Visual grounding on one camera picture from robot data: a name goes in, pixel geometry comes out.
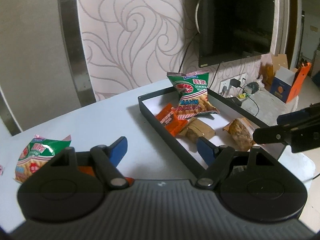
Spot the tan pastry snack packet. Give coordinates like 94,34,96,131
223,118,255,151

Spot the silver clear snack packet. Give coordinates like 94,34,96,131
230,165,247,177

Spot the brown snack packet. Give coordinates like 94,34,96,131
178,118,215,144

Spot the orange snack packet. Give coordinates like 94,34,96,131
155,103,188,137

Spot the green prawn cracker bag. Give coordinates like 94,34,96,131
167,70,220,119
14,135,72,183

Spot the orange blue cardboard box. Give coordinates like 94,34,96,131
270,62,311,103

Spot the dark grey cardboard box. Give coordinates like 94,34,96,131
138,87,267,177

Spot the black power adapter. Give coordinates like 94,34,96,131
229,78,241,88

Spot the pink white wrapped candy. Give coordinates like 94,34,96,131
0,165,4,176

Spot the white wall power socket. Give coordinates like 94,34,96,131
219,73,246,96

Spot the black wall television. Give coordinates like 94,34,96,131
195,0,274,67

